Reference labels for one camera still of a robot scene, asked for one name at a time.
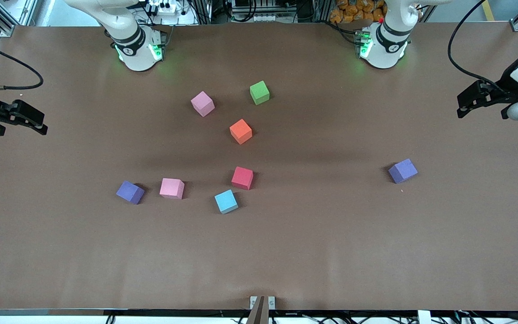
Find purple foam cube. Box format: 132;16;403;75
388;158;419;184
116;181;145;205

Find pink foam cube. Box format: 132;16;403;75
191;91;215;117
160;178;185;200

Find orange foam cube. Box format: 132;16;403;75
229;119;253;145

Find green foam cube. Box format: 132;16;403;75
250;81;270;106

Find red foam cube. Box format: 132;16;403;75
231;166;254;190

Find bag of orange snacks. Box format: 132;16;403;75
330;0;386;24

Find cyan foam cube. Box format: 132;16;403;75
214;189;239;214

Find brown mounting pole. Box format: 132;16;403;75
246;296;265;324

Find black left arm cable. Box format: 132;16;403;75
447;0;511;93

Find metal table edge bracket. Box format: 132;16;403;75
250;296;276;311

